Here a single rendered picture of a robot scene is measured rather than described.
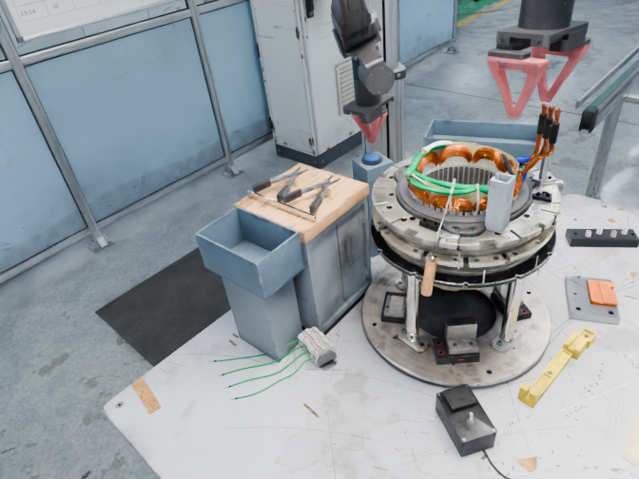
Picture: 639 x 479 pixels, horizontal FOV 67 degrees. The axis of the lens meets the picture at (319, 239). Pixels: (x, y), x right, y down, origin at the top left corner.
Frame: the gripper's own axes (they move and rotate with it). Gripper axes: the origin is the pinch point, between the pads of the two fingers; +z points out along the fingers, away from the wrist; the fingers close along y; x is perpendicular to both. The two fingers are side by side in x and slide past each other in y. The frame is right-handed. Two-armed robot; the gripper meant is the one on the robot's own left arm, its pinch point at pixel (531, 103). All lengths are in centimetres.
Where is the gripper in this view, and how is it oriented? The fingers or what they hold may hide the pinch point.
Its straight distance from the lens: 69.8
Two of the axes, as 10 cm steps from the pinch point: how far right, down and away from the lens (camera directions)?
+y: 7.5, -3.9, 5.4
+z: 0.6, 8.5, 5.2
